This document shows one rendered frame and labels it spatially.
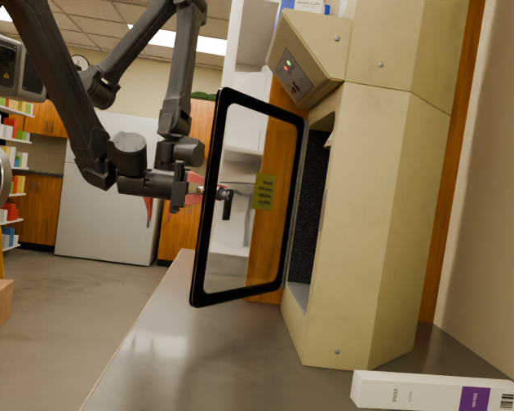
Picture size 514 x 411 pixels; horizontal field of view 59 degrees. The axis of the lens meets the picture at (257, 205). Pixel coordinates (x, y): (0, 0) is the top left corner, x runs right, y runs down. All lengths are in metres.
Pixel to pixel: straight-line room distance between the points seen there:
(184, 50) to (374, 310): 0.83
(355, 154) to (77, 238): 5.33
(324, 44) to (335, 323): 0.45
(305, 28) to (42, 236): 5.63
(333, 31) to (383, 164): 0.23
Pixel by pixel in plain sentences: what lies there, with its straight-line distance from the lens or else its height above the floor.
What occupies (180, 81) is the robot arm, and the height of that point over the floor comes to 1.46.
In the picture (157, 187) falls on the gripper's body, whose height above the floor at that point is 1.19.
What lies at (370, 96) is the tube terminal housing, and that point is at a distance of 0.78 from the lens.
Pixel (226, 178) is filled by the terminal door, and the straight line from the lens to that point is 0.84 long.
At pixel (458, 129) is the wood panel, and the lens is 1.25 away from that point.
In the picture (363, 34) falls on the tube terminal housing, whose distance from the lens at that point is 0.80.
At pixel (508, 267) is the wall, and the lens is 1.08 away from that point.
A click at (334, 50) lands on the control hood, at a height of 1.46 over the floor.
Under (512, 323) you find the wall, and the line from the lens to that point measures 1.06.
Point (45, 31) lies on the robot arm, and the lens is 0.86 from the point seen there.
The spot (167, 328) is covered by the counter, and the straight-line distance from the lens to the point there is 0.89.
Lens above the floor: 1.23
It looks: 3 degrees down
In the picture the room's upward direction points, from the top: 8 degrees clockwise
